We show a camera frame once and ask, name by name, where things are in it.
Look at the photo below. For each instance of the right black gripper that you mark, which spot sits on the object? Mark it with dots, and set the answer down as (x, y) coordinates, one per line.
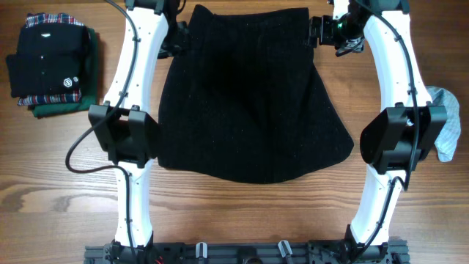
(324, 22)

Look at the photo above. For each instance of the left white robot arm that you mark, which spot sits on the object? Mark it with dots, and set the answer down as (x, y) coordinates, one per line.
(124, 127)

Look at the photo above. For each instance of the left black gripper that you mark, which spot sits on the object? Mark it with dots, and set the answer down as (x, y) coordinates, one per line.
(184, 42)

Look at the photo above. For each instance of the plaid folded shirt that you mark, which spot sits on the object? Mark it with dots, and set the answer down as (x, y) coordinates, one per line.
(33, 20)

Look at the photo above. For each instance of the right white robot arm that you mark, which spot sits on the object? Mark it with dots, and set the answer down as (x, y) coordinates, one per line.
(404, 131)

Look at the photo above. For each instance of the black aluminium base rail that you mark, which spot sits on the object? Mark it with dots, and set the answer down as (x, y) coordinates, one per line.
(314, 252)

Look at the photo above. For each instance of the light blue striped cloth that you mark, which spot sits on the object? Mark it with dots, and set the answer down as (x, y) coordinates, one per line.
(447, 140)

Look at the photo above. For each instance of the black knit skirt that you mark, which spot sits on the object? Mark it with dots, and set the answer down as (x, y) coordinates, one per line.
(246, 102)

